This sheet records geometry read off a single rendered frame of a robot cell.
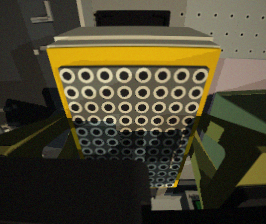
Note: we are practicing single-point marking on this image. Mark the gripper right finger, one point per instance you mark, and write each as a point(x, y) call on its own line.
point(244, 163)

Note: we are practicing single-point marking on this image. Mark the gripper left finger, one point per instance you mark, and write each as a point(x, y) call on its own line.
point(28, 141)

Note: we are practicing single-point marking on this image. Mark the tip rack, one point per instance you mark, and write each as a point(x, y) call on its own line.
point(135, 92)

